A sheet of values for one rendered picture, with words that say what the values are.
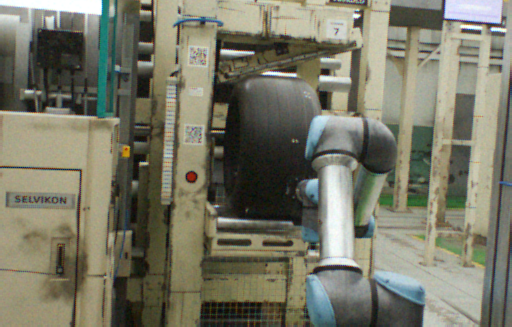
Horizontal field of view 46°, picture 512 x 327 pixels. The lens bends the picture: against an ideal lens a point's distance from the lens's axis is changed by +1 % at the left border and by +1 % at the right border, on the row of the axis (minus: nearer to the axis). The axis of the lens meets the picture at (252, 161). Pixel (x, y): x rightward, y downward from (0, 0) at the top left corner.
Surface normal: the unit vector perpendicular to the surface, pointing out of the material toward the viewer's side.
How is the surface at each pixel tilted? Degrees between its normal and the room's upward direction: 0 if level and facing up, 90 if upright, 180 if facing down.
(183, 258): 90
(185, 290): 90
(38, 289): 90
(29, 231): 90
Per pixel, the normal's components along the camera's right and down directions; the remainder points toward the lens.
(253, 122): -0.51, -0.25
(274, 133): 0.20, -0.14
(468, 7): 0.19, 0.07
